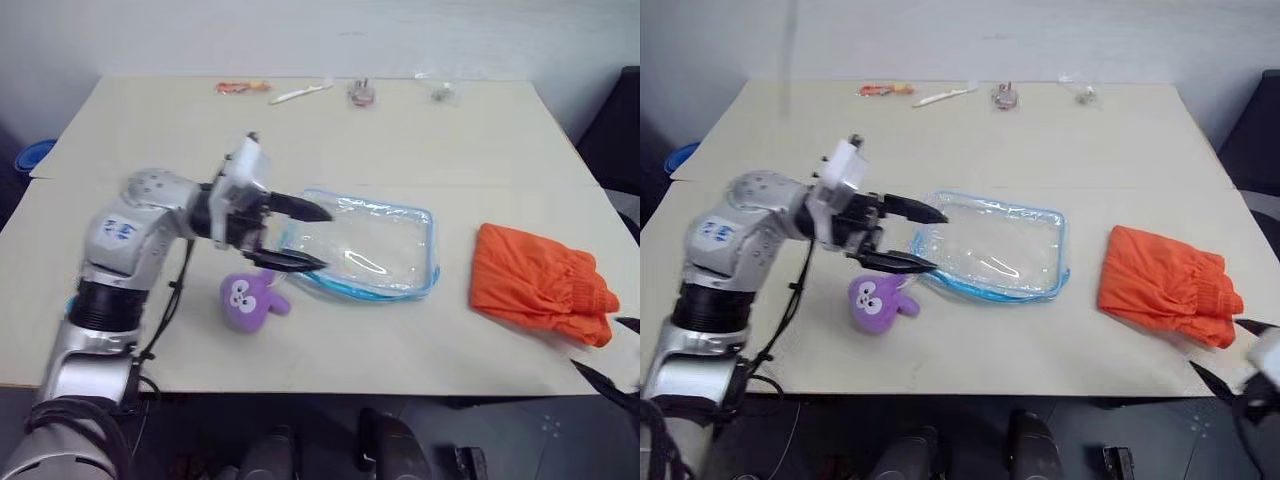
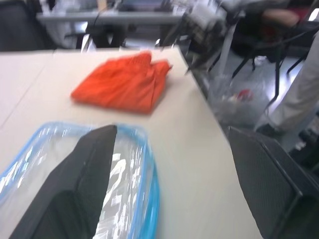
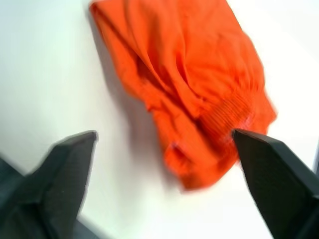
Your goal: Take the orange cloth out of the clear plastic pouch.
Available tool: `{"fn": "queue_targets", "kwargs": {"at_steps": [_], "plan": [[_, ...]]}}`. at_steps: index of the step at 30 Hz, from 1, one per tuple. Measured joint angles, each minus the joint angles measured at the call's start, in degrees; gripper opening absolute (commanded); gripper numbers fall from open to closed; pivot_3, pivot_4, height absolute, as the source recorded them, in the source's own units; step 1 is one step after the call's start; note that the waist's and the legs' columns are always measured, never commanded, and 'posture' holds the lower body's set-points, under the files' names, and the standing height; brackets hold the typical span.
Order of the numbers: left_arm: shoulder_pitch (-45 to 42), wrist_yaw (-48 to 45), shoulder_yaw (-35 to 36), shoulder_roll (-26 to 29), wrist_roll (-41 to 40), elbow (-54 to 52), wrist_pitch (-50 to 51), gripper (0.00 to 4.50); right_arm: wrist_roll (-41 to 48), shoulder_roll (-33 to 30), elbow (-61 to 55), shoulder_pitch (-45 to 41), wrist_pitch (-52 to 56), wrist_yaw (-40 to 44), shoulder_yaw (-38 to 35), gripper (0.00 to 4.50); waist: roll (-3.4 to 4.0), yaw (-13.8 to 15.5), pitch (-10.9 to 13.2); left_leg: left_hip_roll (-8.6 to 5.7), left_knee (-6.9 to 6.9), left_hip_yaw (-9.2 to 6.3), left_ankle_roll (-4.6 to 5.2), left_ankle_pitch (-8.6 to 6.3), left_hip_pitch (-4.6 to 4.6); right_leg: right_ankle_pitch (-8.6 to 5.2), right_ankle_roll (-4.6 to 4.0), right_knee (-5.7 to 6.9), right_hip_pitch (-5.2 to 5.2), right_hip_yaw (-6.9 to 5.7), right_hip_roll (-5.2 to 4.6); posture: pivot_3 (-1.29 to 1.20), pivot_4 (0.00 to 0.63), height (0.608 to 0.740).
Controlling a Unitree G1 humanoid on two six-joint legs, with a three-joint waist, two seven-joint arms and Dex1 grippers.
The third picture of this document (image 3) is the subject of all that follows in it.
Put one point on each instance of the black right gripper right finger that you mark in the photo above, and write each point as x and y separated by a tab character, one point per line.
274	184

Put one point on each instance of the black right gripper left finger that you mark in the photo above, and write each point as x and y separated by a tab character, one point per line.
49	189

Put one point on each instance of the orange knit garment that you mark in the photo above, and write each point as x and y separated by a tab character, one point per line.
189	74

